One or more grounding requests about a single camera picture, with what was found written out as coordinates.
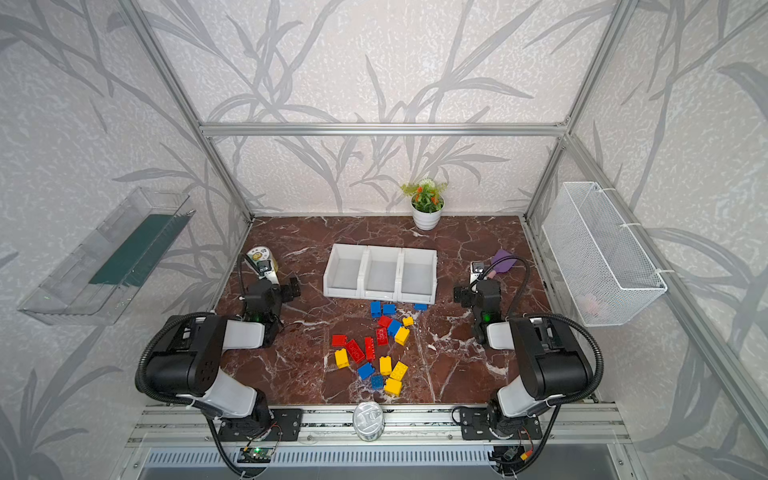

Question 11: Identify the yellow lego brick bottom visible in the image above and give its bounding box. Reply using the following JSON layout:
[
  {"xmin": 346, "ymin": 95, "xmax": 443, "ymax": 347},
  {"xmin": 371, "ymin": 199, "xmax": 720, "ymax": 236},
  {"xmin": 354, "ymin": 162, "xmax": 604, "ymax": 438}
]
[{"xmin": 384, "ymin": 378, "xmax": 403, "ymax": 397}]

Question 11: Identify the aluminium front rail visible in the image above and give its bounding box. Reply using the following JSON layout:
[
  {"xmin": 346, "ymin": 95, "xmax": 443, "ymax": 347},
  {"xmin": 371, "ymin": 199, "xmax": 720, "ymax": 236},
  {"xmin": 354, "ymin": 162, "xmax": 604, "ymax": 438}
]
[{"xmin": 122, "ymin": 403, "xmax": 631, "ymax": 448}]

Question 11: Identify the purple toy shovel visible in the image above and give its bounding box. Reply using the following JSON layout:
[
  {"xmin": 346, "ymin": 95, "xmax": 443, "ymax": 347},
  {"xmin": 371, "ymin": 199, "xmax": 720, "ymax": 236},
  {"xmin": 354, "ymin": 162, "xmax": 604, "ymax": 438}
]
[{"xmin": 480, "ymin": 249, "xmax": 517, "ymax": 279}]

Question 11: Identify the white three-compartment bin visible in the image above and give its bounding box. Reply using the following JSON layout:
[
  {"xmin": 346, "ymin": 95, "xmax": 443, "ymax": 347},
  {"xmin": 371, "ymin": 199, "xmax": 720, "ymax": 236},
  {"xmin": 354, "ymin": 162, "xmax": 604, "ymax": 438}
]
[{"xmin": 323, "ymin": 244, "xmax": 438, "ymax": 305}]

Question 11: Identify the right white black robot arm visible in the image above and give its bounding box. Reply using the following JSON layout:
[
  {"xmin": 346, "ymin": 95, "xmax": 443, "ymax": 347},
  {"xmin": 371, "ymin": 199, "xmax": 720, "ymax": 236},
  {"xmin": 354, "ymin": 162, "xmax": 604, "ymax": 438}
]
[{"xmin": 453, "ymin": 280, "xmax": 605, "ymax": 431}]

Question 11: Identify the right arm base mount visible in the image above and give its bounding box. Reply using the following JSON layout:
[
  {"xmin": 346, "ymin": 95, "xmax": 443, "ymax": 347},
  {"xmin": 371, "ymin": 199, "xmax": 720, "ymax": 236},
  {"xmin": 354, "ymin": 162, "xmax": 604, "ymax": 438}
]
[{"xmin": 451, "ymin": 405, "xmax": 543, "ymax": 442}]

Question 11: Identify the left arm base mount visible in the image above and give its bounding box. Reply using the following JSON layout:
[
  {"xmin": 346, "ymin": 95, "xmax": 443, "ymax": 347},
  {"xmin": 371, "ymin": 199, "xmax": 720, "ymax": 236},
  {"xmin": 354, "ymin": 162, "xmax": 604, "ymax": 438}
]
[{"xmin": 218, "ymin": 408, "xmax": 303, "ymax": 442}]

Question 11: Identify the blue lego brick lower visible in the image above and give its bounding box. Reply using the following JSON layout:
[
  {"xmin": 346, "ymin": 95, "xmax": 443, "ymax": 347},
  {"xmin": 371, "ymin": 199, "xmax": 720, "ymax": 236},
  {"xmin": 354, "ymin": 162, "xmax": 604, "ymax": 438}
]
[{"xmin": 357, "ymin": 362, "xmax": 376, "ymax": 381}]

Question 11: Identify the dark blue lego brick bottom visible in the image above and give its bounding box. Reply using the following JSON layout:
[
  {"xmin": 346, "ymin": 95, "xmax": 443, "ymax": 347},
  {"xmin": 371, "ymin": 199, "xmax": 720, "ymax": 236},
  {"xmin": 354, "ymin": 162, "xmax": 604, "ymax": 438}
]
[{"xmin": 370, "ymin": 374, "xmax": 385, "ymax": 390}]

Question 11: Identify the long red lego brick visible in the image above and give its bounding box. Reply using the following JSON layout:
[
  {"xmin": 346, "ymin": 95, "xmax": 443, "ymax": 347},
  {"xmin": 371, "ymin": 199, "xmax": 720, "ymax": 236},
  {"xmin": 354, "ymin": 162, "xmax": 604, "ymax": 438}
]
[{"xmin": 345, "ymin": 340, "xmax": 366, "ymax": 365}]

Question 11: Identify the narrow red lego brick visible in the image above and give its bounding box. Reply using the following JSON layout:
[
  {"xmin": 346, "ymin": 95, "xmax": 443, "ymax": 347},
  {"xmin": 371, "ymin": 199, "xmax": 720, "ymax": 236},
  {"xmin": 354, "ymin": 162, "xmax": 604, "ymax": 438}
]
[{"xmin": 364, "ymin": 337, "xmax": 376, "ymax": 362}]

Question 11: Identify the white wire basket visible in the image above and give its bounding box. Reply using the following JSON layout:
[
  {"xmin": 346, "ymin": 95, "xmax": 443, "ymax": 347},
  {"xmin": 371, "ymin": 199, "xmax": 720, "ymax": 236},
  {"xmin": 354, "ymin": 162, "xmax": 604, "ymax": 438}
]
[{"xmin": 543, "ymin": 181, "xmax": 667, "ymax": 327}]

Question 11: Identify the silver round knob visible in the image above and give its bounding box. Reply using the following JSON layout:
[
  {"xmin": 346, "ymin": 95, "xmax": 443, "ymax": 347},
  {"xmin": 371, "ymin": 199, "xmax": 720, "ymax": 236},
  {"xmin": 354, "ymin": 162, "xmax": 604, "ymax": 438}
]
[{"xmin": 352, "ymin": 401, "xmax": 385, "ymax": 442}]

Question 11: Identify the blue lego brick near bin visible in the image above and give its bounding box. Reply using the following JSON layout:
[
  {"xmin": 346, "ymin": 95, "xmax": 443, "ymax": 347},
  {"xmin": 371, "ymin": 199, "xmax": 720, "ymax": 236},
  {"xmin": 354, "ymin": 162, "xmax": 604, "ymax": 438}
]
[{"xmin": 370, "ymin": 301, "xmax": 382, "ymax": 319}]

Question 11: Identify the clear plastic wall shelf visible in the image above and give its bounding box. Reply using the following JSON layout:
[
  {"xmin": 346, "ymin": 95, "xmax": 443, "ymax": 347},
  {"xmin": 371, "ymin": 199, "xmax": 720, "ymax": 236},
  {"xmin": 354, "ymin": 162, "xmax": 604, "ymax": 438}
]
[{"xmin": 18, "ymin": 187, "xmax": 196, "ymax": 326}]

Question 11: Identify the blue sloped lego brick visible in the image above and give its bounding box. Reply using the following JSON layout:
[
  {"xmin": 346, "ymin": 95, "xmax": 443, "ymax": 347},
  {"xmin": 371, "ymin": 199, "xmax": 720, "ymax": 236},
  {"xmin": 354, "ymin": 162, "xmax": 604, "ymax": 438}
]
[{"xmin": 387, "ymin": 320, "xmax": 402, "ymax": 337}]

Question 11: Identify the yellow long lego brick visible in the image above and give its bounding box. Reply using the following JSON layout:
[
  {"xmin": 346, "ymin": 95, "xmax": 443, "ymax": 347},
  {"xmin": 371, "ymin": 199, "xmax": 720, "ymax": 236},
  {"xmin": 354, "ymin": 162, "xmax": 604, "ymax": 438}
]
[{"xmin": 390, "ymin": 361, "xmax": 408, "ymax": 381}]

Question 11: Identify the green label tin can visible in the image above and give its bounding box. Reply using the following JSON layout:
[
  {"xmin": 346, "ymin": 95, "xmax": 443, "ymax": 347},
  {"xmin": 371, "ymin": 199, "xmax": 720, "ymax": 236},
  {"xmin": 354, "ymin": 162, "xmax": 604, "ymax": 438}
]
[{"xmin": 245, "ymin": 246, "xmax": 279, "ymax": 284}]

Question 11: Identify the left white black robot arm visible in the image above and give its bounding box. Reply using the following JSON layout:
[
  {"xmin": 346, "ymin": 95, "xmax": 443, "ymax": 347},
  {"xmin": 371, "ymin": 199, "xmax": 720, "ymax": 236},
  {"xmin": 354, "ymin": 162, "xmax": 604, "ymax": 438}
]
[{"xmin": 135, "ymin": 277, "xmax": 301, "ymax": 422}]

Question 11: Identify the potted green plant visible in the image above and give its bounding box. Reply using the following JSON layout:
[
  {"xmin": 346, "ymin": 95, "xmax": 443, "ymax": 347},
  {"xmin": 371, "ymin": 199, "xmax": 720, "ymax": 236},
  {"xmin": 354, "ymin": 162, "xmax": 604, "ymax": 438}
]
[{"xmin": 401, "ymin": 178, "xmax": 448, "ymax": 231}]

